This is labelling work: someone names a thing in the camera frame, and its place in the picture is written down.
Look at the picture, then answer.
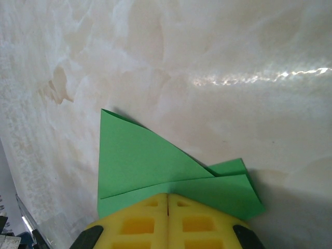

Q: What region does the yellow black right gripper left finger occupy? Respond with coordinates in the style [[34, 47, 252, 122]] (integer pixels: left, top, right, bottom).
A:
[[70, 192, 169, 249]]

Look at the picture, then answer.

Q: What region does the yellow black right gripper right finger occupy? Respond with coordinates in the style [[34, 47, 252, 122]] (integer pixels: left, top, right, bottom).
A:
[[168, 193, 270, 249]]

